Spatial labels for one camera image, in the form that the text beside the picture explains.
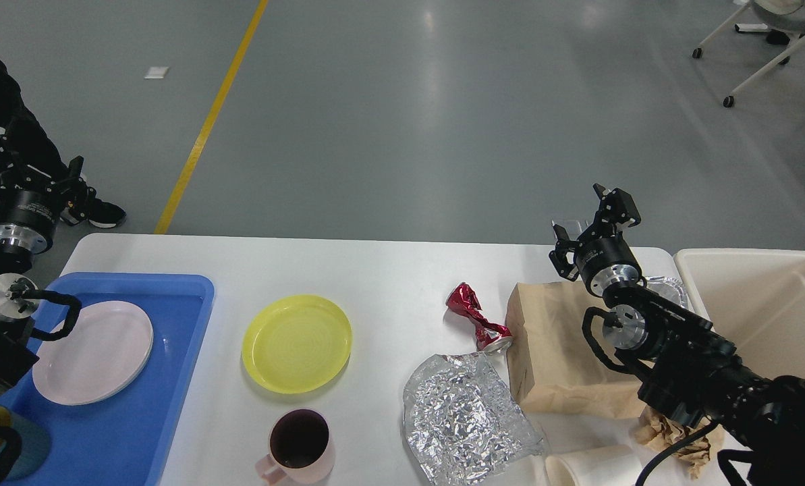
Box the crushed red can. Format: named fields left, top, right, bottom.
left=445, top=282, right=513, bottom=355

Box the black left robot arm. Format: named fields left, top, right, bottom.
left=0, top=134, right=84, bottom=484

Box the white paper cup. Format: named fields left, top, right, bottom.
left=545, top=445, right=642, bottom=485

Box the yellow plate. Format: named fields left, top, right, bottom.
left=241, top=294, right=353, bottom=395

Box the crumpled aluminium foil sheet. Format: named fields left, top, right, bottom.
left=402, top=353, right=544, bottom=485

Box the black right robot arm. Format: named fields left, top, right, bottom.
left=549, top=184, right=805, bottom=485

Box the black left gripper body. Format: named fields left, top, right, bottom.
left=0, top=178, right=72, bottom=254

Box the person in black clothes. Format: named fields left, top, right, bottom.
left=0, top=59, right=126, bottom=230

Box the pink mug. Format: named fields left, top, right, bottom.
left=254, top=408, right=335, bottom=485

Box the brown paper bag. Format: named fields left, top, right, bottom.
left=506, top=281, right=645, bottom=419

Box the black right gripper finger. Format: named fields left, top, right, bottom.
left=549, top=224, right=580, bottom=281
left=592, top=184, right=642, bottom=238

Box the beige plastic bin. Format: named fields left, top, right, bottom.
left=674, top=248, right=805, bottom=379

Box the blue plastic tray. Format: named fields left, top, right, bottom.
left=0, top=273, right=215, bottom=485

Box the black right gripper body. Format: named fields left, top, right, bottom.
left=574, top=234, right=642, bottom=298

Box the pink plate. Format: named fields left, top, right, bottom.
left=32, top=300, right=155, bottom=406

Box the crumpled brown paper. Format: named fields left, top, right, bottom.
left=633, top=406, right=725, bottom=481

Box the teal yellow cup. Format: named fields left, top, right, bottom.
left=0, top=406, right=53, bottom=484

